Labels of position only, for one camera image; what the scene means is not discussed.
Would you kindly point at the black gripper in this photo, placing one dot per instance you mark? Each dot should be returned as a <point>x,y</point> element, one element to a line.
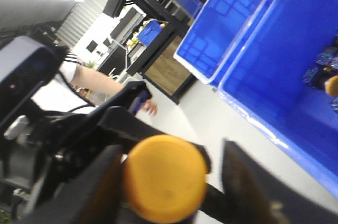
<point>41,149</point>

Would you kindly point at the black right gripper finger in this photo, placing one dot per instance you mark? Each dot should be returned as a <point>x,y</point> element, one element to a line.
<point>254,195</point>

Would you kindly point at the yellow mushroom push button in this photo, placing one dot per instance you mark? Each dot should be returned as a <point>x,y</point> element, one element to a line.
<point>164,179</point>

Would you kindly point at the person's bare forearm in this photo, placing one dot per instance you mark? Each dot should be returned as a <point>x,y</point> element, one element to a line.
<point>94,80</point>

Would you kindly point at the person's hand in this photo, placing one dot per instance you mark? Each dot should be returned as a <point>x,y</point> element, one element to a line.
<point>150,106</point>

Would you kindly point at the blue crate front left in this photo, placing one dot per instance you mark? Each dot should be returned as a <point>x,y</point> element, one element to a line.
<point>265,84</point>

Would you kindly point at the blue crate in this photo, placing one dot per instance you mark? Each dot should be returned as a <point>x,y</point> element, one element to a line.
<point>213,36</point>
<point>265,84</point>

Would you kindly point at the yellow push button lying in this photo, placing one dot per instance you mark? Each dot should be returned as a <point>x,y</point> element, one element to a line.
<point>322,78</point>

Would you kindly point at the black shelving rack background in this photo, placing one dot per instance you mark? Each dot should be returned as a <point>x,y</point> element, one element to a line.
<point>148,37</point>

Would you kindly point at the blue crate back left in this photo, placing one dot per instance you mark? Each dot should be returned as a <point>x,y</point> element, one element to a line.
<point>213,36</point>

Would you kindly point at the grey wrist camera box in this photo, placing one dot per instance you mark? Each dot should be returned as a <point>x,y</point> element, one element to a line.
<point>26,66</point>

